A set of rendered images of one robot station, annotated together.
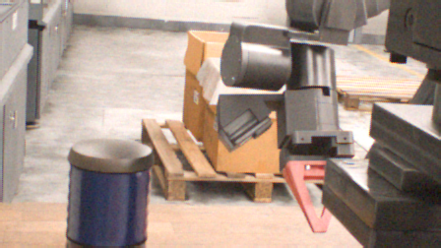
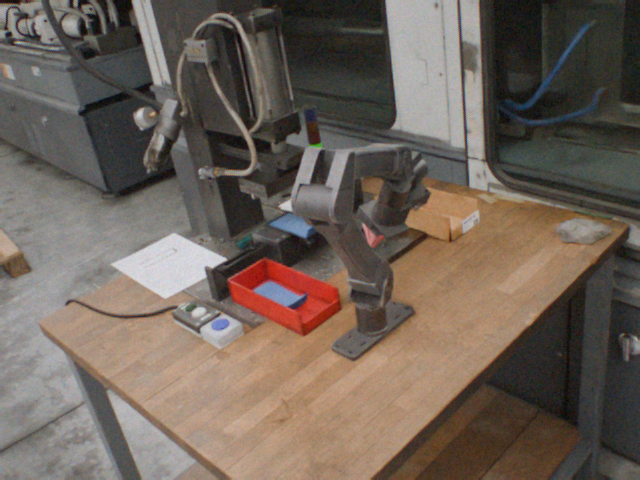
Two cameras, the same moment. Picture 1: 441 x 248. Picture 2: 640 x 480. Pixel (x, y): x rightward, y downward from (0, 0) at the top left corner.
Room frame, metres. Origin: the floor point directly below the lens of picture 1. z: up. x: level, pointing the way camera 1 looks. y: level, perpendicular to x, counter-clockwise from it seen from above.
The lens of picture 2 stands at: (1.94, -0.84, 1.74)
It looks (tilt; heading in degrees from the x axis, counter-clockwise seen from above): 28 degrees down; 152
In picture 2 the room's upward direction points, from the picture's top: 10 degrees counter-clockwise
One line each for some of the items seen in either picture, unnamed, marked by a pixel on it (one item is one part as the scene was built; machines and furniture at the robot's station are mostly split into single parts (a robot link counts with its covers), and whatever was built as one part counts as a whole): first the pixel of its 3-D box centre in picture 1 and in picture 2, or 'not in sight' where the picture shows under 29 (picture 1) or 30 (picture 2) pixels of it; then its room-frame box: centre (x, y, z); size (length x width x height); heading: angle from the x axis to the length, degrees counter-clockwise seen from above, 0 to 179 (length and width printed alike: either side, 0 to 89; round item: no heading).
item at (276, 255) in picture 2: not in sight; (296, 236); (0.56, -0.17, 0.94); 0.20 x 0.10 x 0.07; 102
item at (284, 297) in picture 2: not in sight; (276, 294); (0.74, -0.33, 0.92); 0.15 x 0.07 x 0.03; 9
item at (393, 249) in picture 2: not in sight; (381, 241); (0.71, 0.00, 0.91); 0.17 x 0.16 x 0.02; 102
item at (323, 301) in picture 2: not in sight; (283, 294); (0.76, -0.33, 0.93); 0.25 x 0.12 x 0.06; 12
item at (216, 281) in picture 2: not in sight; (222, 278); (0.61, -0.41, 0.95); 0.06 x 0.03 x 0.09; 102
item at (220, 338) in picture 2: not in sight; (223, 335); (0.77, -0.49, 0.90); 0.07 x 0.07 x 0.06; 12
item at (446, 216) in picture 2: not in sight; (425, 210); (0.70, 0.16, 0.93); 0.25 x 0.13 x 0.08; 12
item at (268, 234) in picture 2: not in sight; (293, 222); (0.56, -0.17, 0.98); 0.20 x 0.10 x 0.01; 102
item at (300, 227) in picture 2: not in sight; (298, 221); (0.60, -0.17, 1.00); 0.15 x 0.07 x 0.03; 13
